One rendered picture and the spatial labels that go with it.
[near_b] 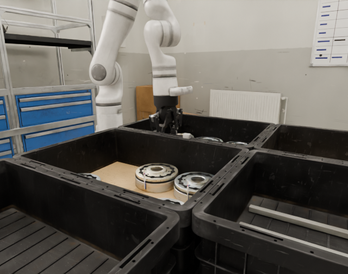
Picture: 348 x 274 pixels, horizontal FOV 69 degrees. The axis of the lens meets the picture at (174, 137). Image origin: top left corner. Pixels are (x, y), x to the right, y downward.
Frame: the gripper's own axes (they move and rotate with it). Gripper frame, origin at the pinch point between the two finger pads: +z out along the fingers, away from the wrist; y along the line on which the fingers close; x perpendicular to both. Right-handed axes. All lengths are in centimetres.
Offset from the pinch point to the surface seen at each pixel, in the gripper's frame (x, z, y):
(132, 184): 6.9, 4.7, 22.3
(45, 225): 6.6, 4.3, 43.0
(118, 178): 1.6, 4.5, 22.1
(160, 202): 29.5, -4.8, 37.5
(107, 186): 20.2, -5.2, 38.7
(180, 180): 18.3, 2.4, 18.5
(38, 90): -177, -8, -44
